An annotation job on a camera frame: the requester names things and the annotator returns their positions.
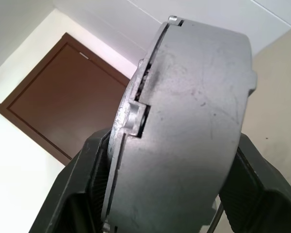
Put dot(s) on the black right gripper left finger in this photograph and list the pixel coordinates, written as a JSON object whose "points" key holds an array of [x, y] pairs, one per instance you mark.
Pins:
{"points": [[77, 184]]}

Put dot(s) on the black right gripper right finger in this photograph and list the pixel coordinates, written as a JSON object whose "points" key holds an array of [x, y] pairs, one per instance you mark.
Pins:
{"points": [[262, 194]]}

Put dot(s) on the grey metal motor lid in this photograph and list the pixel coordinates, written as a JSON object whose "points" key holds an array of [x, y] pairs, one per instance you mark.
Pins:
{"points": [[126, 116]]}

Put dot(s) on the grey metal motor housing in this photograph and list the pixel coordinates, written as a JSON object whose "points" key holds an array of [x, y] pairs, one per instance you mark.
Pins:
{"points": [[189, 121]]}

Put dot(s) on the brown wooden door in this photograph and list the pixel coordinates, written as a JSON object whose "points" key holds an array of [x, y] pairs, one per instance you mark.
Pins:
{"points": [[63, 97]]}

